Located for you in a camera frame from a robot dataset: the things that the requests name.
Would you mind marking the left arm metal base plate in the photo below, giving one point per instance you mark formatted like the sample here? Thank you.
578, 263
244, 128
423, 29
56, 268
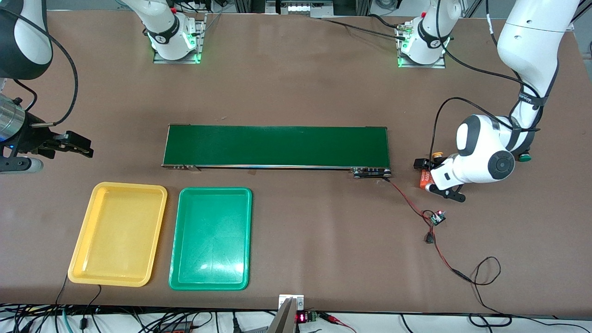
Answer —
421, 65

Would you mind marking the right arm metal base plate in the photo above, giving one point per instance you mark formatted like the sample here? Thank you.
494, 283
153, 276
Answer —
178, 60

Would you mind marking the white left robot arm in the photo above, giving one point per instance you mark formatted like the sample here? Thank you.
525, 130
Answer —
532, 46

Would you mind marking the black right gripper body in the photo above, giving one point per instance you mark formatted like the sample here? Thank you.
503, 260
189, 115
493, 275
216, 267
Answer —
33, 138

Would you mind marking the green conveyor belt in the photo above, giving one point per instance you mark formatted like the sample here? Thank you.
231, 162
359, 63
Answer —
277, 145

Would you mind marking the aluminium camera bracket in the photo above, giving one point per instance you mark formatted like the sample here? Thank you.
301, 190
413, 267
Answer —
290, 303

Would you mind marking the small green circuit board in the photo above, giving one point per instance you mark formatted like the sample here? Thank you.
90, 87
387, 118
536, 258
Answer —
437, 218

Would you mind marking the red LED display module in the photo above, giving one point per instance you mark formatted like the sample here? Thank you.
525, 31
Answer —
301, 317

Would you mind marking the red clip test lead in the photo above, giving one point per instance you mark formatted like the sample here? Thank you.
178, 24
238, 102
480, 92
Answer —
330, 317

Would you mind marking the green plastic tray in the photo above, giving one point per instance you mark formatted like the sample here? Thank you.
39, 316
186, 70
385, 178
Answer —
210, 238

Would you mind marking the metal frame with light strip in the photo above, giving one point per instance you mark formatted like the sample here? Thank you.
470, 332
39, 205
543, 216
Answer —
300, 8

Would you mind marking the orange cylinder white print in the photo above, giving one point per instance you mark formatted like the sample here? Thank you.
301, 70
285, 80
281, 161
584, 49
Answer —
424, 179

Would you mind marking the yellow plastic tray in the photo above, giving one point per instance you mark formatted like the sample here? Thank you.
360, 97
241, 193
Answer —
118, 231

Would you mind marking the yellow push button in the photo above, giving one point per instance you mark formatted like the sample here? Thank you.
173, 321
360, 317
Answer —
437, 155

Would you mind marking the aluminium corner profile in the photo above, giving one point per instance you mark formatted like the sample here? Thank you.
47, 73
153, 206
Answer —
583, 9

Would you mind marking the green push button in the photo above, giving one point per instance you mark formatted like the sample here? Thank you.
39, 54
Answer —
525, 158

